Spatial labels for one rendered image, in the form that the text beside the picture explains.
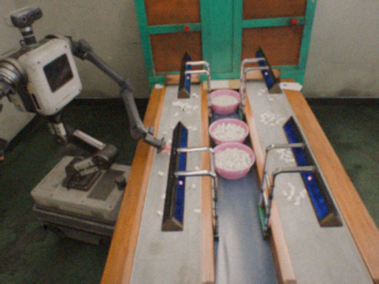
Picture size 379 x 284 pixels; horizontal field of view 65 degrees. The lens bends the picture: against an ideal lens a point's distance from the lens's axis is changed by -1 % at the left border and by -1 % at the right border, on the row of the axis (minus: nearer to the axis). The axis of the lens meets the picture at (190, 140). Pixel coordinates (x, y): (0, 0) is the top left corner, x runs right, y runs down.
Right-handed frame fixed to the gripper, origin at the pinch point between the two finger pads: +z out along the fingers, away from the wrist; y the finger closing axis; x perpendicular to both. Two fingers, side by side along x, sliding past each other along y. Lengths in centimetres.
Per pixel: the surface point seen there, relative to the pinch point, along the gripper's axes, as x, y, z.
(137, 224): 10, -53, -10
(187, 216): -3.6, -48.5, 10.6
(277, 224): -32, -57, 43
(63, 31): 66, 202, -124
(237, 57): -47, 95, 27
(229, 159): -18.9, -5.7, 29.9
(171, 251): 1, -68, 6
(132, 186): 13.0, -28.5, -15.3
